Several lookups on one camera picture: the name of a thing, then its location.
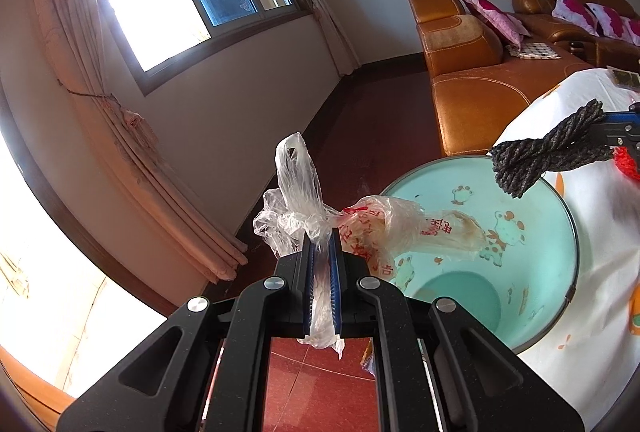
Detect white printed tablecloth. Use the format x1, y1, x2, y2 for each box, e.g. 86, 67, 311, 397
492, 68, 640, 432

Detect orange leather sofa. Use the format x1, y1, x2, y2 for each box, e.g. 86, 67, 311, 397
405, 0, 596, 158

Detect clear plastic bag red print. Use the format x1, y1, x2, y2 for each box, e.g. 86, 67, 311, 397
253, 131, 488, 360

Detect red mesh bag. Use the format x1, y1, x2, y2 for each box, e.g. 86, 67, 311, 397
614, 145, 640, 183

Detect checkered cloth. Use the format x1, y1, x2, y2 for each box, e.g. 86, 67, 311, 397
505, 41, 562, 61

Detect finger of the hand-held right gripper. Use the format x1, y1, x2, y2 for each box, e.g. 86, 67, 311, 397
597, 105, 640, 154

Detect pink floral pillow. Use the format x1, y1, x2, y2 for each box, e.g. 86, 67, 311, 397
586, 2, 632, 39
620, 15, 640, 46
552, 0, 601, 36
457, 0, 532, 49

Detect turquoise cartoon print basin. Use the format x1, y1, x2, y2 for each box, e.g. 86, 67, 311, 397
377, 155, 581, 355

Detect black rope bundle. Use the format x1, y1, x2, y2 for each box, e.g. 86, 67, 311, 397
490, 98, 615, 199

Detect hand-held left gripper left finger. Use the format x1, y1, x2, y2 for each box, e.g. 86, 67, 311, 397
56, 231, 321, 432

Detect dark snack packet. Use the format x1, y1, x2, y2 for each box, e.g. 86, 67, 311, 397
606, 66, 640, 91

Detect brown leather sofa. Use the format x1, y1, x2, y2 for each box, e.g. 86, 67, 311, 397
511, 0, 640, 68

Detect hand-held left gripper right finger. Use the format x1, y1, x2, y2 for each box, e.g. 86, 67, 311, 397
327, 228, 586, 432

